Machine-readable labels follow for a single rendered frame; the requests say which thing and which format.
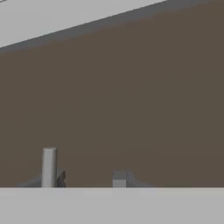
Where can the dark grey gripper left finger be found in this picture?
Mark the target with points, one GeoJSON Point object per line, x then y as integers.
{"type": "Point", "coordinates": [49, 169]}

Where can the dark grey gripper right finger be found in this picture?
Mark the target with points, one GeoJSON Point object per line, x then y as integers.
{"type": "Point", "coordinates": [119, 178]}

